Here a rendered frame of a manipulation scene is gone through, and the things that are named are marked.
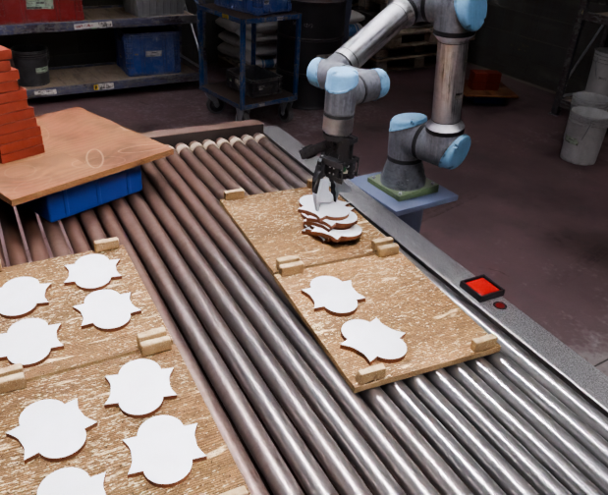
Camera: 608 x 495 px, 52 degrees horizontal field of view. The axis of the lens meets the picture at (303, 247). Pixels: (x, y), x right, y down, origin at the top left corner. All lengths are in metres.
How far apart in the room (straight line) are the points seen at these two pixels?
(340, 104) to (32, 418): 0.93
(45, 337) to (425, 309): 0.80
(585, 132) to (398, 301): 3.77
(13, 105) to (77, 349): 0.79
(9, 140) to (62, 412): 0.92
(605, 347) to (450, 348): 1.89
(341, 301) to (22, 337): 0.66
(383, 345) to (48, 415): 0.64
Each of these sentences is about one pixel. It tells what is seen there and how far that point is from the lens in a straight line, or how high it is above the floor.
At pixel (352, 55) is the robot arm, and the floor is 1.36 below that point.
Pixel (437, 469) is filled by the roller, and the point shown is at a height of 0.92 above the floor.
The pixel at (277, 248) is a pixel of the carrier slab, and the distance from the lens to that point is 1.60.
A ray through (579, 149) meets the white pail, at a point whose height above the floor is 0.12.
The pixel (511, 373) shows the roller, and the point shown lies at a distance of 1.37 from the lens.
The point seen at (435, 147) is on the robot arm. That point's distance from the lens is 1.96.
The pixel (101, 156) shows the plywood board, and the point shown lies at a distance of 1.88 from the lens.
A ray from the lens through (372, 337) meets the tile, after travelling 1.32.
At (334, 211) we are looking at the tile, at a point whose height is 1.01.
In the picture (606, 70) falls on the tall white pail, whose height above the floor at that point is 0.47.
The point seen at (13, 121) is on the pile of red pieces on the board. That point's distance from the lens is 1.88.
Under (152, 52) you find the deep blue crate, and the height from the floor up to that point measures 0.34.
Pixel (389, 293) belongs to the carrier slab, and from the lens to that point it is 1.47.
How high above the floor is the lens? 1.76
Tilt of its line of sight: 31 degrees down
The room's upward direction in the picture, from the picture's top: 4 degrees clockwise
